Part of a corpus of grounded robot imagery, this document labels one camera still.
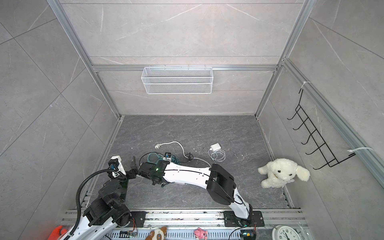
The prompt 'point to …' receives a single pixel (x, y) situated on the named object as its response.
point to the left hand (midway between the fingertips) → (125, 156)
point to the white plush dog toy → (282, 171)
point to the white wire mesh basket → (177, 80)
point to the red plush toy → (57, 232)
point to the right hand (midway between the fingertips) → (164, 175)
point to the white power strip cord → (158, 146)
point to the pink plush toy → (200, 234)
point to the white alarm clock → (284, 232)
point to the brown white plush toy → (158, 234)
